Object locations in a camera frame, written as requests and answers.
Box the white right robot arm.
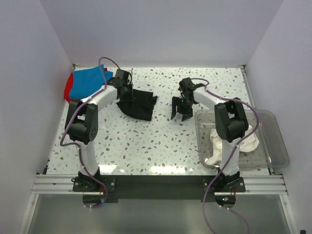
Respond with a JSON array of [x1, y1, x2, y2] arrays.
[[171, 78, 249, 192]]

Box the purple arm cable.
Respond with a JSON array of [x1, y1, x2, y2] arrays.
[[59, 57, 121, 209], [192, 78, 260, 234]]

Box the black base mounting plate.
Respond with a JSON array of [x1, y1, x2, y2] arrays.
[[71, 174, 246, 204]]

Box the black t shirt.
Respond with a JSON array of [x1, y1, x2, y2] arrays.
[[117, 89, 158, 121]]

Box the aluminium rail frame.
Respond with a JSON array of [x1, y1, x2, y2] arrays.
[[31, 174, 288, 195]]

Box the white t shirt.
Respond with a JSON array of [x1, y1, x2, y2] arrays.
[[203, 124, 260, 167]]

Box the clear plastic bin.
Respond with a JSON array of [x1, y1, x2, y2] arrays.
[[195, 110, 290, 170]]

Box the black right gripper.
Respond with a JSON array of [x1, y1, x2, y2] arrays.
[[171, 97, 195, 121]]

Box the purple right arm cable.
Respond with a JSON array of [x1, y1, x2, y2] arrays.
[[192, 78, 260, 234]]

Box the blue folded t shirt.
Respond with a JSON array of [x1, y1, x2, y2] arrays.
[[74, 65, 113, 99]]

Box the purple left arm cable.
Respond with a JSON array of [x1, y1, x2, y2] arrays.
[[59, 57, 121, 209]]

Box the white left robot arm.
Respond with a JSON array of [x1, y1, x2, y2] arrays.
[[60, 69, 134, 191]]

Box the red folded t shirt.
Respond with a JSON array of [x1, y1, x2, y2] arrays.
[[63, 72, 81, 103]]

